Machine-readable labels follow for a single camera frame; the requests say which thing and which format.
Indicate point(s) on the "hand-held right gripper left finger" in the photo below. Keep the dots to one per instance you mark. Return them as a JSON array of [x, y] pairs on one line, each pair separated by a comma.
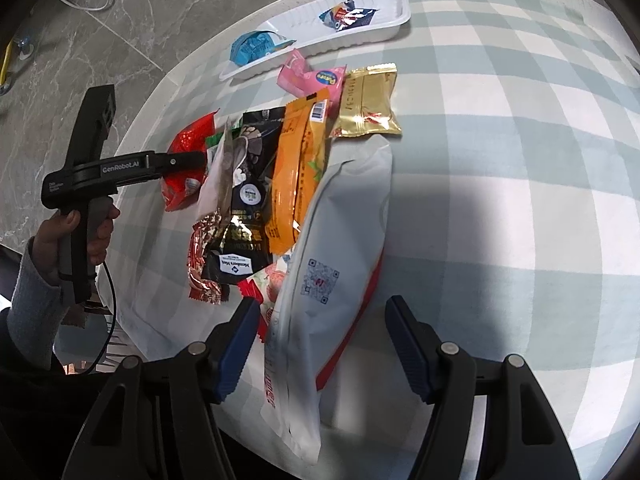
[[235, 355]]

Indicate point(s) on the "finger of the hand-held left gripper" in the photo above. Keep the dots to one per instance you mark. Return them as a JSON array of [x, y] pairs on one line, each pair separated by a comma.
[[182, 162]]

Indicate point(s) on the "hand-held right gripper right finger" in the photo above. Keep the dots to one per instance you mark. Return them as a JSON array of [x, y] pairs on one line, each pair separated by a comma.
[[410, 355]]

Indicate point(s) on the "clear white snack packet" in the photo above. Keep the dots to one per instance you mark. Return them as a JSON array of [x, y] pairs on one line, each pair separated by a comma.
[[212, 185]]

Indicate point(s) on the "orange snack packet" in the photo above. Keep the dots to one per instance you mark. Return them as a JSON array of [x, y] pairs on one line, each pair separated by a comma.
[[290, 170]]

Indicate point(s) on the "large white snack bag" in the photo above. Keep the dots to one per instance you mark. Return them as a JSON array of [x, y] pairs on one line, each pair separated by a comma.
[[340, 220]]

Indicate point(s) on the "white plastic tray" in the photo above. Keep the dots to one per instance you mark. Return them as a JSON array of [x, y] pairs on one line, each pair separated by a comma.
[[300, 22]]

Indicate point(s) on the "gold foil snack packet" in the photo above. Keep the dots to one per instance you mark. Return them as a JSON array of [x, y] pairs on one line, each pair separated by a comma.
[[367, 100]]

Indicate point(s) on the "person's left forearm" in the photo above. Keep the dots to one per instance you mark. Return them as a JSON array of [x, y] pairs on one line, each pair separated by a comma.
[[35, 320]]

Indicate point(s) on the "person's left hand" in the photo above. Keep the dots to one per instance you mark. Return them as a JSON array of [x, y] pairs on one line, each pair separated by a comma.
[[47, 245]]

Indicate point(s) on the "red gold foil packet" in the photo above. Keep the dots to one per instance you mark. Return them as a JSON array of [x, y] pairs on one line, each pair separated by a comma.
[[200, 260]]

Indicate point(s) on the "black snack bag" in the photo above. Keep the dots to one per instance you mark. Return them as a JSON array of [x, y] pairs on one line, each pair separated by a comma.
[[245, 240]]

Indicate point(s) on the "light blue snack packet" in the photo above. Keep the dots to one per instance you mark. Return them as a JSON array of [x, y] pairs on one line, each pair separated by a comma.
[[252, 47]]

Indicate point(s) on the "pink snack packet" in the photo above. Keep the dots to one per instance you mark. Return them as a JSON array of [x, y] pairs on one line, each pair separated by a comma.
[[295, 75]]

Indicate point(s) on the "person's dark clothing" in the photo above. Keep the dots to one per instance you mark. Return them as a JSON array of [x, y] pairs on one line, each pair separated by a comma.
[[30, 410]]

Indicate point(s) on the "dark blue snack packet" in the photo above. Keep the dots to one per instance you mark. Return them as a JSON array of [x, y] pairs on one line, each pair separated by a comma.
[[350, 17]]

